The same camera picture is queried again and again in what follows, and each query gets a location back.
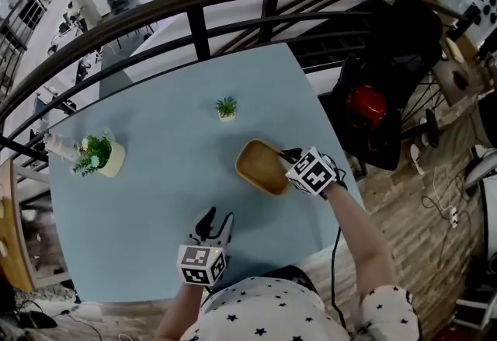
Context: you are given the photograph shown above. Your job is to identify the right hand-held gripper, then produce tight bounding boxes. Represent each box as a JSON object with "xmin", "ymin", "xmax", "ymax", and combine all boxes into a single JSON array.
[{"xmin": 276, "ymin": 146, "xmax": 347, "ymax": 200}]

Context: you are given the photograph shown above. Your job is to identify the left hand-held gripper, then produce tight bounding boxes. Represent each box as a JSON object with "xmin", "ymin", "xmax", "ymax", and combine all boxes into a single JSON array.
[{"xmin": 176, "ymin": 207, "xmax": 235, "ymax": 287}]

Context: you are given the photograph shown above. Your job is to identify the person's left forearm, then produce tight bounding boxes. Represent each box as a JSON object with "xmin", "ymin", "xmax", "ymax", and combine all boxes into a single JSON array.
[{"xmin": 157, "ymin": 283, "xmax": 205, "ymax": 341}]

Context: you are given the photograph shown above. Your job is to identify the person's right forearm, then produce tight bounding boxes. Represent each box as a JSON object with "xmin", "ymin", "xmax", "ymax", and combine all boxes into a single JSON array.
[{"xmin": 328, "ymin": 186, "xmax": 397, "ymax": 317}]

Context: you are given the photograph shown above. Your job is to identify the small white potted green plant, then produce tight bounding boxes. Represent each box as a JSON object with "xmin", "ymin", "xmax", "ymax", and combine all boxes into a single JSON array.
[{"xmin": 215, "ymin": 96, "xmax": 238, "ymax": 124}]

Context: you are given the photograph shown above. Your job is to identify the red helmet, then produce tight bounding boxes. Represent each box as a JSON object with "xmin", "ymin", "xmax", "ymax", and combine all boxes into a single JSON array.
[{"xmin": 345, "ymin": 85, "xmax": 388, "ymax": 154}]

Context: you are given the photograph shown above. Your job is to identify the person's black trousers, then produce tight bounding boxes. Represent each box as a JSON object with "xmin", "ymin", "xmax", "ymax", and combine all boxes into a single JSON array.
[{"xmin": 267, "ymin": 264, "xmax": 320, "ymax": 296}]

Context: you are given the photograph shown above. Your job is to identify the person's white star-print shirt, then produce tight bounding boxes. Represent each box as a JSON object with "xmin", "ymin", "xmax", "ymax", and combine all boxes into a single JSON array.
[{"xmin": 182, "ymin": 275, "xmax": 422, "ymax": 341}]

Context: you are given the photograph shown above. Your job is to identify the cream pot with flowering plant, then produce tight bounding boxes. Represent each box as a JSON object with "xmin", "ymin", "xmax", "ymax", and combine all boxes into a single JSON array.
[{"xmin": 71, "ymin": 131, "xmax": 127, "ymax": 179}]

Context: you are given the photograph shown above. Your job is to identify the black office chair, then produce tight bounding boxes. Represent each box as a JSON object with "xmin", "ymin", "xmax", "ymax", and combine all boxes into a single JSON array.
[{"xmin": 332, "ymin": 0, "xmax": 446, "ymax": 173}]

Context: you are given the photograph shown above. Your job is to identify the white power strip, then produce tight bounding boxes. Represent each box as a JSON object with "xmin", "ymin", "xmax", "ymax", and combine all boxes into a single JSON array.
[{"xmin": 447, "ymin": 205, "xmax": 462, "ymax": 229}]

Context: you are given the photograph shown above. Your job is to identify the dark wooden desk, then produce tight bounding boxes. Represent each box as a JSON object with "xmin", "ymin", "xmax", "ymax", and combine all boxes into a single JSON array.
[{"xmin": 429, "ymin": 36, "xmax": 488, "ymax": 107}]

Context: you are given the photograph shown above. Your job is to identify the light wooden desk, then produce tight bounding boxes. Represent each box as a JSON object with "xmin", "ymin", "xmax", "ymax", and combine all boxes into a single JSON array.
[{"xmin": 0, "ymin": 158, "xmax": 36, "ymax": 294}]

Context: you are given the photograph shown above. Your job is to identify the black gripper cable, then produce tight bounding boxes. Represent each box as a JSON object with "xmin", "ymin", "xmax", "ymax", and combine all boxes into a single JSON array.
[{"xmin": 328, "ymin": 225, "xmax": 349, "ymax": 329}]

